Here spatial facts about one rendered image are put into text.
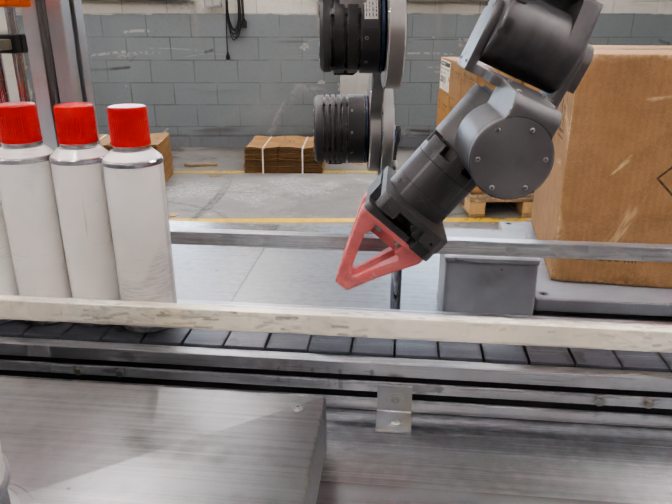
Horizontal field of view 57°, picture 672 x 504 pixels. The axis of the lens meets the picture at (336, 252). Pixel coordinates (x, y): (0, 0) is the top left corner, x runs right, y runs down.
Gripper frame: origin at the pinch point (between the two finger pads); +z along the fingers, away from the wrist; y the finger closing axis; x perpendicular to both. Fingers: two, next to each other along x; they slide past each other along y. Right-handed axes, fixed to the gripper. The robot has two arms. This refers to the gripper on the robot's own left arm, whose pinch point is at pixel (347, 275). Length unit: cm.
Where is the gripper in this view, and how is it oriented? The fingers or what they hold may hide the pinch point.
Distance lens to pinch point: 56.2
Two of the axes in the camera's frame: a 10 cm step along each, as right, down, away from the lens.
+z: -6.3, 7.1, 3.1
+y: -0.9, 3.3, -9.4
